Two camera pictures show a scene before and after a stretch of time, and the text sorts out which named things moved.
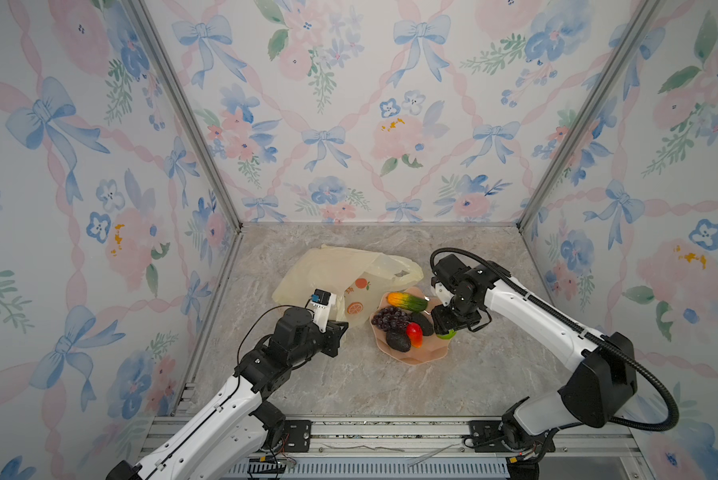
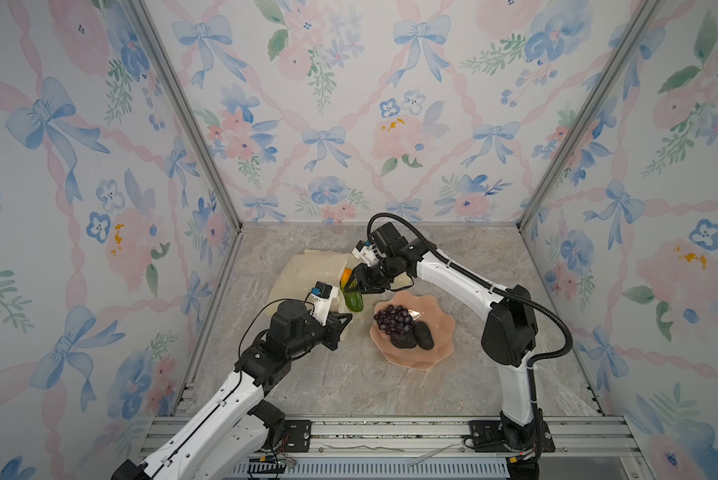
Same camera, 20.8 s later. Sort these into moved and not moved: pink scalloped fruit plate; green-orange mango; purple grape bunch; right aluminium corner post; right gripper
Moved: green-orange mango; right gripper
Not moved: right aluminium corner post; purple grape bunch; pink scalloped fruit plate
